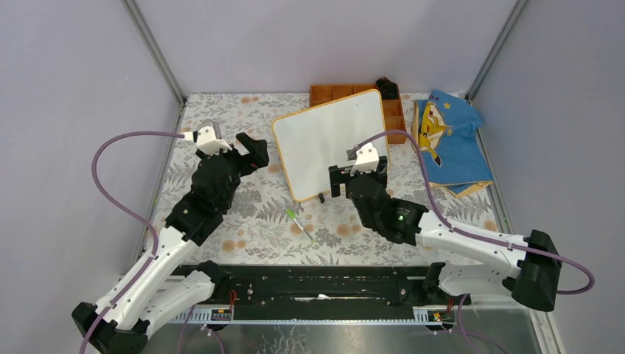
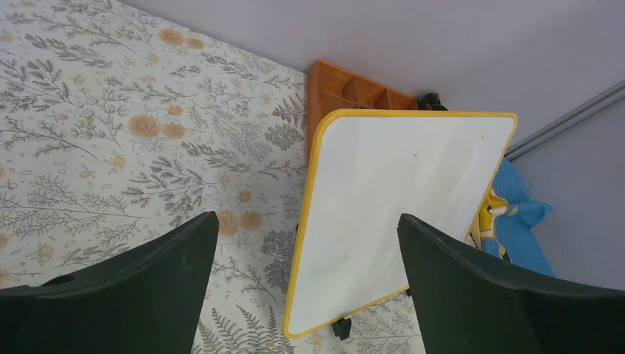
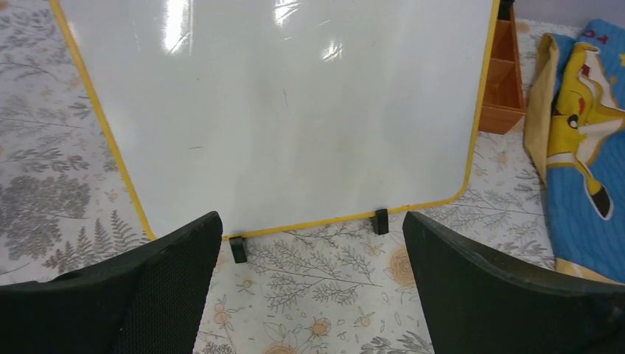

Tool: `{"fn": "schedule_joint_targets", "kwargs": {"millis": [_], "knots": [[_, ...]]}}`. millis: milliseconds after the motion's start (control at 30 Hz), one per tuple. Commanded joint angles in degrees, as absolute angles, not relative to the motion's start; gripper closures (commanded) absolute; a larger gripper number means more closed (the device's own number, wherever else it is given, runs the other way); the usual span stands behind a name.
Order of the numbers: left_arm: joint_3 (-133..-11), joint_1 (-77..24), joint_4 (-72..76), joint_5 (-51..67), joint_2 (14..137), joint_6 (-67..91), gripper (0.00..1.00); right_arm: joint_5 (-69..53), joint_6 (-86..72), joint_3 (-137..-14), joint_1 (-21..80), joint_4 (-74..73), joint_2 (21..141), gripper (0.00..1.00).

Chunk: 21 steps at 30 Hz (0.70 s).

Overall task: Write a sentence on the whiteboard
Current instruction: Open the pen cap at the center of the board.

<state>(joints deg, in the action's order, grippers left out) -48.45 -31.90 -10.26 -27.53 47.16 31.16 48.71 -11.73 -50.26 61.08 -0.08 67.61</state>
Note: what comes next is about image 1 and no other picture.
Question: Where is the yellow framed whiteboard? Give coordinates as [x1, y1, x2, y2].
[271, 89, 385, 202]

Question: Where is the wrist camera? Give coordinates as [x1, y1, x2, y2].
[192, 125, 232, 156]
[346, 142, 380, 176]

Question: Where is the blue yellow cartoon bag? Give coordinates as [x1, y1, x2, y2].
[412, 90, 494, 198]

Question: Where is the orange wooden compartment tray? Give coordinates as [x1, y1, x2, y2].
[310, 83, 406, 131]

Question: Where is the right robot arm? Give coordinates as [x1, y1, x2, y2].
[328, 156, 562, 312]

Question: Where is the floral table mat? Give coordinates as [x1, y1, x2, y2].
[152, 94, 499, 266]

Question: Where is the green white marker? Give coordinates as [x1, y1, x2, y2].
[286, 209, 315, 243]

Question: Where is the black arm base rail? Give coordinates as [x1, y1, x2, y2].
[200, 263, 461, 322]

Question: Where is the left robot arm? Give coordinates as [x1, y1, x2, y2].
[71, 125, 269, 353]

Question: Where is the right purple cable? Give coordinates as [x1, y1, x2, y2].
[352, 130, 596, 296]

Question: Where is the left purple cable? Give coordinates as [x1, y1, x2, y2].
[77, 130, 196, 354]

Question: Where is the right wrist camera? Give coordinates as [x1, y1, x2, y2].
[346, 142, 380, 176]

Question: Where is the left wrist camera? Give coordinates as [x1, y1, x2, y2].
[192, 125, 232, 156]

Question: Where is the black object in tray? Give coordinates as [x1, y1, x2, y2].
[375, 77, 399, 100]

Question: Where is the purple cable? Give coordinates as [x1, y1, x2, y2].
[77, 130, 196, 354]
[352, 130, 596, 296]

